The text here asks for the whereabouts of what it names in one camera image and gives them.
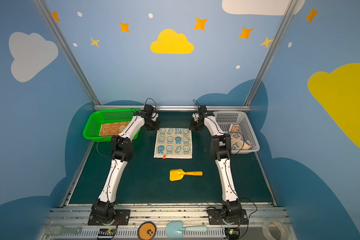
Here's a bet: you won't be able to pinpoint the white plastic basket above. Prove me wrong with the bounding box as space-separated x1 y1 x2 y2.
213 111 260 154

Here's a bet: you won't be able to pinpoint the teal patterned towel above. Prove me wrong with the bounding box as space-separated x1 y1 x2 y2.
154 128 193 159

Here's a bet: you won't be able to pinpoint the orange jellyfish pattern towel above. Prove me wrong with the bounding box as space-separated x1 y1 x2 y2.
99 121 130 137

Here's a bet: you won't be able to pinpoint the green plastic basket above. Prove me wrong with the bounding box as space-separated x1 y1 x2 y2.
83 109 145 143

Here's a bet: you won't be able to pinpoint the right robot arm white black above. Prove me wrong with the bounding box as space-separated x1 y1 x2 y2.
190 105 243 221

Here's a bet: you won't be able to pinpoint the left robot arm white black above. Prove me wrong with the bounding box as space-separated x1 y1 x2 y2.
88 104 160 226

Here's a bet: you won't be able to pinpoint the beige lettered towel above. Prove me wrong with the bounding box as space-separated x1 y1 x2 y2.
229 124 252 151

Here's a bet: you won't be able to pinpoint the yellow toy shovel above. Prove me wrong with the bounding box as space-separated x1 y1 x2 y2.
169 169 203 182

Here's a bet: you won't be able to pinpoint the orange black round disc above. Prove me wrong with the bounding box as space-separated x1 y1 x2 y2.
137 221 157 240

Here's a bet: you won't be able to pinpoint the light blue toy shovel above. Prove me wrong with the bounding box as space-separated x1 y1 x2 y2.
165 221 208 239

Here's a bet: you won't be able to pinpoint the right electronics board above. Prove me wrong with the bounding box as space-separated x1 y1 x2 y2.
224 228 240 240

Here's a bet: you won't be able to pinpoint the electronics board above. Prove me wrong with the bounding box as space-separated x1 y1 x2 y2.
224 228 240 240
97 228 117 240

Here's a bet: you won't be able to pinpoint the left electronics board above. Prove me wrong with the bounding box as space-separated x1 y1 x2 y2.
97 228 117 240

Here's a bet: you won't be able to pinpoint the clear tape roll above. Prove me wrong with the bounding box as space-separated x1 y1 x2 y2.
262 219 290 240

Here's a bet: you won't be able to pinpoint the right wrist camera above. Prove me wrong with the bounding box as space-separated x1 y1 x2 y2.
193 105 207 122

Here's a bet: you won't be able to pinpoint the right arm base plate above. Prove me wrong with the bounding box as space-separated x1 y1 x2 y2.
206 207 249 225

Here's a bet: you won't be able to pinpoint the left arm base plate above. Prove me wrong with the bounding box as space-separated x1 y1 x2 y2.
88 209 131 226

